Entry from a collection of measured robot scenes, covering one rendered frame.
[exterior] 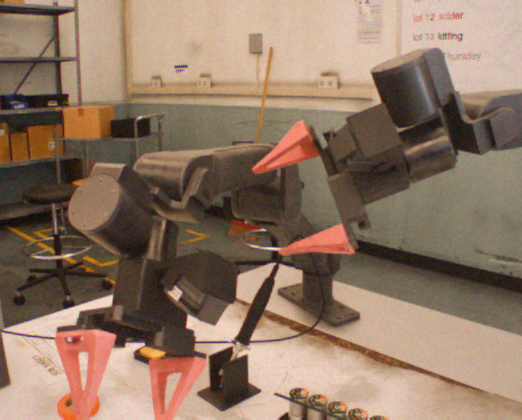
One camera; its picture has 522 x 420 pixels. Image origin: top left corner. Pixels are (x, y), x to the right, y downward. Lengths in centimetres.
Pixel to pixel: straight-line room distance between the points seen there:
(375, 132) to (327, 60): 335
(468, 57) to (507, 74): 26
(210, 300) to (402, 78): 27
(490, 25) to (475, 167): 84
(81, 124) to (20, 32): 150
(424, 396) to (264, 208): 37
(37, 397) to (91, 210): 44
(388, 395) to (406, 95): 47
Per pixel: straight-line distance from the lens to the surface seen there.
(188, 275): 46
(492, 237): 332
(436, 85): 54
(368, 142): 46
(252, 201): 77
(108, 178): 48
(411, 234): 355
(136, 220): 49
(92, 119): 404
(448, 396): 83
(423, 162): 54
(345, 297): 113
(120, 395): 82
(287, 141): 55
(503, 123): 56
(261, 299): 77
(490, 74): 321
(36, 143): 486
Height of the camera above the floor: 120
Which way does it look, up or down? 14 degrees down
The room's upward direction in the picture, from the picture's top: straight up
